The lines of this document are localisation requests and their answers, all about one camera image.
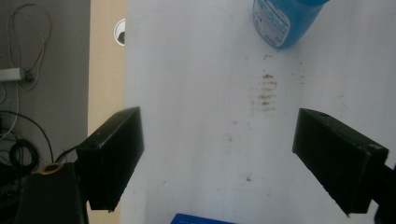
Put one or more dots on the dark blue box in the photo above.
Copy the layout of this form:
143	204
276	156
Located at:
193	219

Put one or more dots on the black plug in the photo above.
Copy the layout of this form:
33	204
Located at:
29	76

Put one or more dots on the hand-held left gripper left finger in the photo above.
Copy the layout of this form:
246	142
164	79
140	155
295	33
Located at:
109	161

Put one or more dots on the grey power strip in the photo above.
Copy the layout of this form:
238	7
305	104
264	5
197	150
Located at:
11	74

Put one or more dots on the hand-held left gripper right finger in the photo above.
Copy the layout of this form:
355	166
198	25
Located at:
336	161

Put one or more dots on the blue plastic bottle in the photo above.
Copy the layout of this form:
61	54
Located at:
299	21

